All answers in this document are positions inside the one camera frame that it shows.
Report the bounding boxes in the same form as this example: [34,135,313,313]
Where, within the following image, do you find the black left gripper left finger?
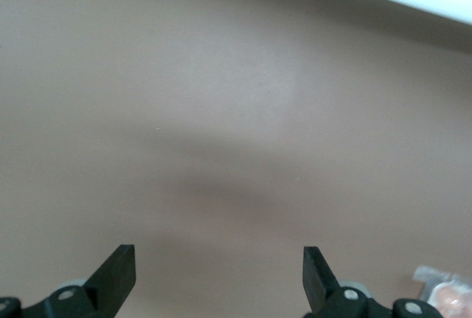
[0,244,136,318]

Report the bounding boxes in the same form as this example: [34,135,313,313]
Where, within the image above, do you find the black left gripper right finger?
[303,246,442,318]

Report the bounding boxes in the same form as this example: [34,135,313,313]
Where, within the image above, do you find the clear plastic egg carton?
[412,265,472,318]

